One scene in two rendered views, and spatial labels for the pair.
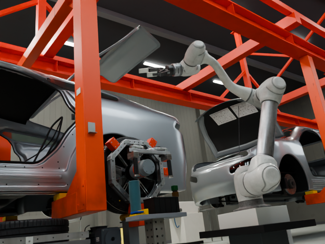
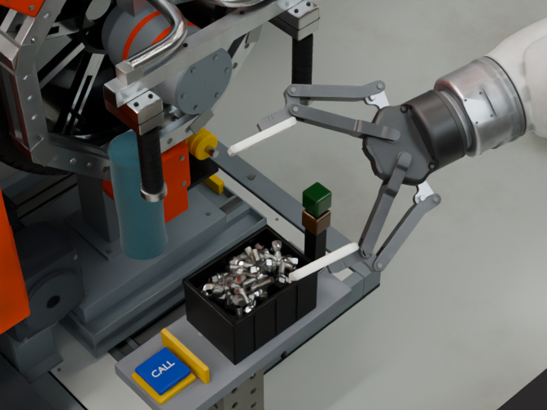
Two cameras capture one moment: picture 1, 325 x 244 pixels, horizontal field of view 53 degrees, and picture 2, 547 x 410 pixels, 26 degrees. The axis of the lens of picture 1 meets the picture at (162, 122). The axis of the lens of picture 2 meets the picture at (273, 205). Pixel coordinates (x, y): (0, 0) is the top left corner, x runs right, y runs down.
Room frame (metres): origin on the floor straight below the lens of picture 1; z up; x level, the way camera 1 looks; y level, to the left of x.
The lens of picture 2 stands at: (1.12, 0.12, 2.16)
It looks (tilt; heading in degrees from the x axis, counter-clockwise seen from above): 47 degrees down; 357
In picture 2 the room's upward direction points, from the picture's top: straight up
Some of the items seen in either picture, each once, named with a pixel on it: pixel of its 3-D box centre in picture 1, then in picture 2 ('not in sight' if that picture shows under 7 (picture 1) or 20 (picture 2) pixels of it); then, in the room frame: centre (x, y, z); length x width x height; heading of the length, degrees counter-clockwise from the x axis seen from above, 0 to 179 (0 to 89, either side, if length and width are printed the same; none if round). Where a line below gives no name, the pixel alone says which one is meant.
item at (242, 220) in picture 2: not in sight; (133, 242); (2.94, 0.34, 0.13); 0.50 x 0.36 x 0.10; 130
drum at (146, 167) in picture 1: (141, 169); (165, 54); (2.73, 0.22, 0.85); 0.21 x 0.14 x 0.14; 40
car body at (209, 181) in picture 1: (289, 161); not in sight; (6.89, -2.58, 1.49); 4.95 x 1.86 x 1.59; 130
